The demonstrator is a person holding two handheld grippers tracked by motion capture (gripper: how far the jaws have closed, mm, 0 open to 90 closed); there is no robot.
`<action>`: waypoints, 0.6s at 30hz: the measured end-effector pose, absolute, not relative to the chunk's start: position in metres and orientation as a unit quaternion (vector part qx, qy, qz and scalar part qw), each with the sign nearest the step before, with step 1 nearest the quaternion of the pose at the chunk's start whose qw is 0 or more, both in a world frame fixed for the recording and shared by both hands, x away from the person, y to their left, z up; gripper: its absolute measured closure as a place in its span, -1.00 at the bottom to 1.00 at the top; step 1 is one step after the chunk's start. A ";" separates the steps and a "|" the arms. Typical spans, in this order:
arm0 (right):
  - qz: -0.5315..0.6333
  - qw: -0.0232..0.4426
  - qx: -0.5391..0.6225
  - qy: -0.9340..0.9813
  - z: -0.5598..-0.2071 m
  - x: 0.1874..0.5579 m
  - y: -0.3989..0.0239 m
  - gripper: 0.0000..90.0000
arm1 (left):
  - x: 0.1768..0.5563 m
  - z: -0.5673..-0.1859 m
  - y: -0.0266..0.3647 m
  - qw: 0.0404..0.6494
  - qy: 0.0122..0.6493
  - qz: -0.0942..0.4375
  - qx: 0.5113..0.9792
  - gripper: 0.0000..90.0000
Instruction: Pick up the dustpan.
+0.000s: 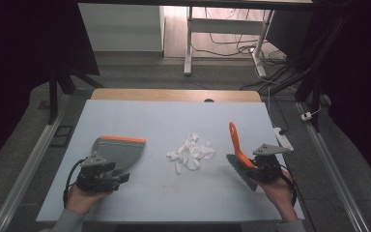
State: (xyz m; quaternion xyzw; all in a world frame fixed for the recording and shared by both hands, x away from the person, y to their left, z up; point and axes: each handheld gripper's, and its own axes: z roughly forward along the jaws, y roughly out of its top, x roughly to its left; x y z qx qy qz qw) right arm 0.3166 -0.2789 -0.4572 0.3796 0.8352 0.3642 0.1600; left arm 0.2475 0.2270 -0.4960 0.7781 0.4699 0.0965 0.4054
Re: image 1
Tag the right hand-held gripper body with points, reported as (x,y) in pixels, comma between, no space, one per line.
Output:
(269,169)

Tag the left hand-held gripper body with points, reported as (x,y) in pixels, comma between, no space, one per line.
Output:
(91,175)

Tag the grey dustpan with orange edge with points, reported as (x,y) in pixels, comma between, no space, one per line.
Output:
(122,154)

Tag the pile of white paper scraps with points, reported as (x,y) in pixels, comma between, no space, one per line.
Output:
(191,154)

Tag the person's left hand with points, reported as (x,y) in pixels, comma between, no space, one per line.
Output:
(82,201)

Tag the person's right hand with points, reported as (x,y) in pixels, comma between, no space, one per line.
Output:
(281,195)

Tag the white power strip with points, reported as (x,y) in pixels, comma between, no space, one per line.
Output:
(283,139)

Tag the pale foam board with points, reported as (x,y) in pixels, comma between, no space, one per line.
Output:
(180,196)

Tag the small white plug adapter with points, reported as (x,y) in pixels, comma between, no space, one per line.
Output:
(306,116)

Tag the wooden table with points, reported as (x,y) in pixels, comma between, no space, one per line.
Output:
(161,95)

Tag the black tripod stand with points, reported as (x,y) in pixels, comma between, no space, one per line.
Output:
(53,93)
(312,77)

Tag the black curtain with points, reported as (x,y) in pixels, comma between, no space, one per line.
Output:
(16,48)
(364,80)

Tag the white cabinet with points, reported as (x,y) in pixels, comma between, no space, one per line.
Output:
(122,27)

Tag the black rectangular frame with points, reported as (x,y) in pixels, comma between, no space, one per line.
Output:
(62,136)

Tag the aluminium rail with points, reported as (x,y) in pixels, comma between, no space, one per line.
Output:
(29,170)
(331,174)

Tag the white desk frame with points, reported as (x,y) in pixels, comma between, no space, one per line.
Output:
(225,26)

